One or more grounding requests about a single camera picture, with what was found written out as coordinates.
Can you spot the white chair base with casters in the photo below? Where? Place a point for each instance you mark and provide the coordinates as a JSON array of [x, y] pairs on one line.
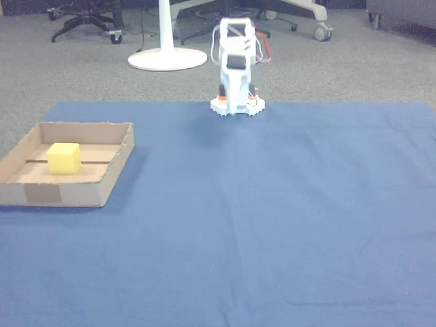
[[316, 13]]

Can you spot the blue table cloth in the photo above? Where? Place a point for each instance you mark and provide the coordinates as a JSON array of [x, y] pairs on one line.
[[218, 238]]

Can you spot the white pedestal table base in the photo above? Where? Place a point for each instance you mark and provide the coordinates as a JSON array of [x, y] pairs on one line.
[[167, 58]]

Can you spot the shallow cardboard box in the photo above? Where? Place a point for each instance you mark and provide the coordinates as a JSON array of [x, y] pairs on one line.
[[68, 185]]

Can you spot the black office chair base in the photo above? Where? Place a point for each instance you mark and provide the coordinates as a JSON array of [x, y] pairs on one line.
[[85, 20]]

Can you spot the yellow foam block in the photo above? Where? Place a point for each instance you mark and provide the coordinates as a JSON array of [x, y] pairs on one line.
[[64, 159]]

